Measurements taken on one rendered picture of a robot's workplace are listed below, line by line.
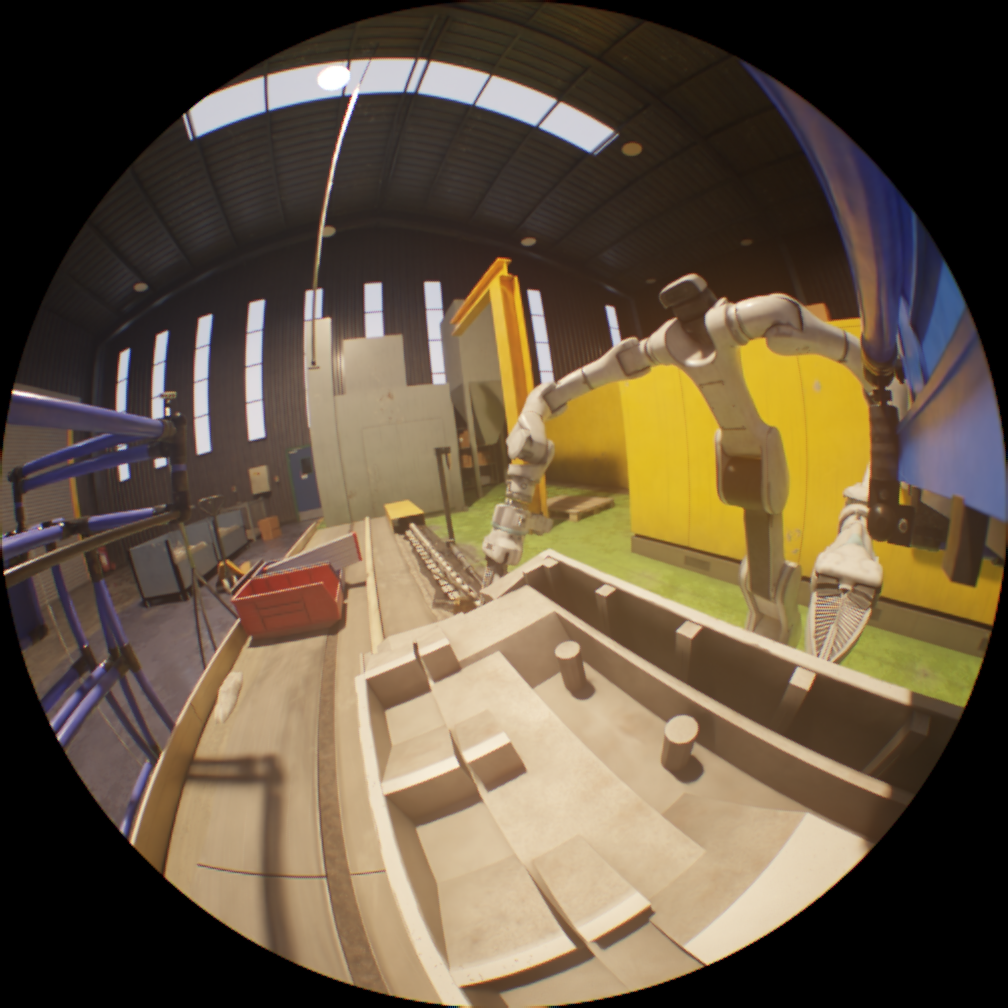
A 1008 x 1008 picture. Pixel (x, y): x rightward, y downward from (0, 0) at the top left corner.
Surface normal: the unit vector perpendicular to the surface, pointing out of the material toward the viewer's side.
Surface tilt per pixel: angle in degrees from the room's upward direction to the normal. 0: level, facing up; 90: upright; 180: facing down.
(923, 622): 90
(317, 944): 0
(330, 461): 90
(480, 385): 112
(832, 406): 90
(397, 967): 0
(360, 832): 0
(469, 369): 90
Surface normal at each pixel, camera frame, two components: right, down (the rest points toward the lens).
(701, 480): -0.90, 0.18
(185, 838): -0.11, -0.98
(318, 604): 0.43, 0.15
